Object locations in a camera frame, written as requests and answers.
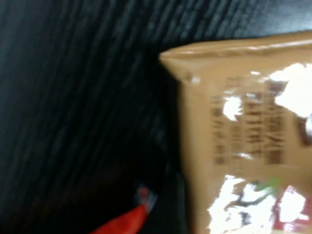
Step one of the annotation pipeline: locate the tan printed biscuit packet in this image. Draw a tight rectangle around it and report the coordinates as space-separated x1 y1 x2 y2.
158 36 312 234

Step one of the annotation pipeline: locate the red shrimp chips bag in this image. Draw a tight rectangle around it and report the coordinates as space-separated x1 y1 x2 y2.
89 186 157 234

